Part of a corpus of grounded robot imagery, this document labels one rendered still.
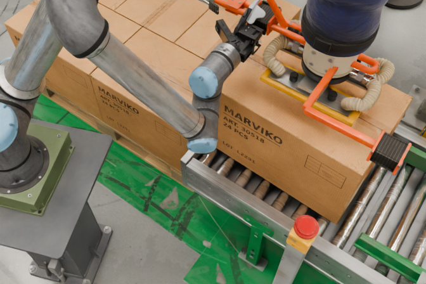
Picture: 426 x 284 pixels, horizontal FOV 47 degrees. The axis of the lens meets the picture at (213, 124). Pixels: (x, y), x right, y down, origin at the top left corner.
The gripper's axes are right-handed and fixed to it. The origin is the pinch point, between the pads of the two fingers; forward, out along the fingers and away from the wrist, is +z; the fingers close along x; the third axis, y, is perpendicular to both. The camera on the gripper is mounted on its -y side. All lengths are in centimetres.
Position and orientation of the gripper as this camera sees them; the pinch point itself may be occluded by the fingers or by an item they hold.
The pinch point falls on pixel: (257, 13)
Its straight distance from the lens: 168.6
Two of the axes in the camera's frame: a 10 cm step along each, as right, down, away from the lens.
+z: 5.6, -6.8, 4.7
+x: 0.1, -5.7, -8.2
